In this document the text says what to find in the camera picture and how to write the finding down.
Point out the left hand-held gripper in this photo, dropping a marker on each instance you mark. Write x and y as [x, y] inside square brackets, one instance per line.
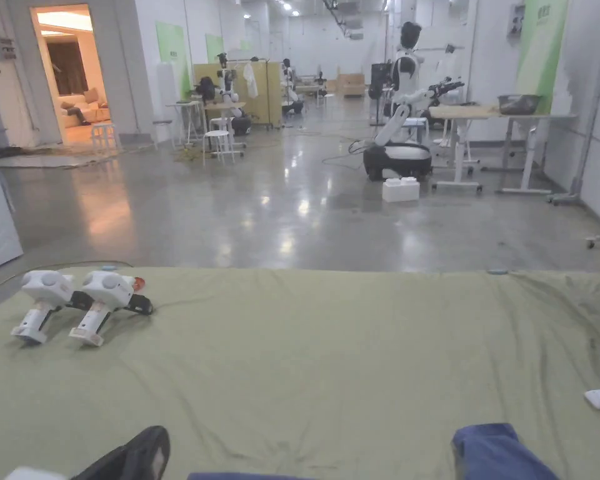
[30, 474]

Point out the hanging white garment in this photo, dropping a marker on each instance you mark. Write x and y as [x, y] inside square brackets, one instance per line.
[251, 80]

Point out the spare white hand-held gripper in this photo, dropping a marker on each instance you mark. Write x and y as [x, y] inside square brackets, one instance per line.
[44, 286]

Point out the bed with pale green sheet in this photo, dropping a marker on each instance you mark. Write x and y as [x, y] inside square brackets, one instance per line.
[330, 360]

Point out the white and black humanoid robot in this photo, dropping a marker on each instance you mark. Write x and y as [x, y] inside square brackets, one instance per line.
[290, 85]
[405, 100]
[227, 85]

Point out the cardboard carton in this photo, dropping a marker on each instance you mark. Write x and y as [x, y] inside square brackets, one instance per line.
[351, 85]

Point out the beige sofa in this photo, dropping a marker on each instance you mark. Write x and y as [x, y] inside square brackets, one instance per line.
[87, 105]

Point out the spare white gripper, orange part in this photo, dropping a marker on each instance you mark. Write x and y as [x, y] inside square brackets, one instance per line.
[105, 290]

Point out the white foam block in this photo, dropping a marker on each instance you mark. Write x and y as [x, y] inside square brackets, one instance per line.
[401, 189]

